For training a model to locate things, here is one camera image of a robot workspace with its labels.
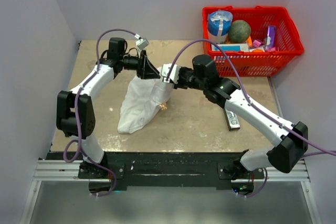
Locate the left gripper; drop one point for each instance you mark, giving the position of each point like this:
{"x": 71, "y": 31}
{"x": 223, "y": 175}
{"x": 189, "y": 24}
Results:
{"x": 145, "y": 70}

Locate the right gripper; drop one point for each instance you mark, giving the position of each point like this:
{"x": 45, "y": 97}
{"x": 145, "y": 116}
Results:
{"x": 179, "y": 85}

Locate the white t-shirt garment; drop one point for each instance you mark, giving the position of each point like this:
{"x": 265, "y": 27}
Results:
{"x": 141, "y": 103}

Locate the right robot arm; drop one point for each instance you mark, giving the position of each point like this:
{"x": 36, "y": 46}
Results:
{"x": 285, "y": 137}

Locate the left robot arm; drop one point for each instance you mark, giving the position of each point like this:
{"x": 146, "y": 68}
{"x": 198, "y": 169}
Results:
{"x": 75, "y": 113}

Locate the blue white carton box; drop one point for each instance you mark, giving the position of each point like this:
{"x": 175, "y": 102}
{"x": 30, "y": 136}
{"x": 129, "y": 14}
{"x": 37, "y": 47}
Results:
{"x": 234, "y": 47}

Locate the blue white wrapped roll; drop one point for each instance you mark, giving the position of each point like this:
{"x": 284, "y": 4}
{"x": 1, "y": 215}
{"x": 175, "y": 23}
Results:
{"x": 218, "y": 25}

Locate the green round melon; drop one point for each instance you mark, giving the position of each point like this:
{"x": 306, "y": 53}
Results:
{"x": 239, "y": 31}

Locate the orange fruit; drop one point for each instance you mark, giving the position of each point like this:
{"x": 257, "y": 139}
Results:
{"x": 260, "y": 49}

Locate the pink small container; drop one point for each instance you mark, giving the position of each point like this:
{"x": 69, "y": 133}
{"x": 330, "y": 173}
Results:
{"x": 257, "y": 43}

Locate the red plastic basket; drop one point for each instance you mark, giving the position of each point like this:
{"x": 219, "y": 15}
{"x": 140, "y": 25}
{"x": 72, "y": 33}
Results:
{"x": 287, "y": 41}

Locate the purple snack packet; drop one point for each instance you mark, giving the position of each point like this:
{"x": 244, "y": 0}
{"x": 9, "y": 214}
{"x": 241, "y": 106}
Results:
{"x": 269, "y": 41}

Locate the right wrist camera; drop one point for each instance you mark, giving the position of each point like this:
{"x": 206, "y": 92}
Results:
{"x": 170, "y": 73}

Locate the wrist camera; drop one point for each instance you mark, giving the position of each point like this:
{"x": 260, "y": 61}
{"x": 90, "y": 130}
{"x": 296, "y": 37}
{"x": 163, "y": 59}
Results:
{"x": 170, "y": 73}
{"x": 141, "y": 42}

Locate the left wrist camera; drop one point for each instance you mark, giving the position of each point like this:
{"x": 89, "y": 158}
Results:
{"x": 141, "y": 42}

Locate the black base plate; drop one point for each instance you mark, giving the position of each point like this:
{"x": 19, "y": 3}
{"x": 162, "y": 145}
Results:
{"x": 174, "y": 169}

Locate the aluminium rail frame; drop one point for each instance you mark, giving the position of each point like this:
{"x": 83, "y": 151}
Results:
{"x": 190, "y": 124}

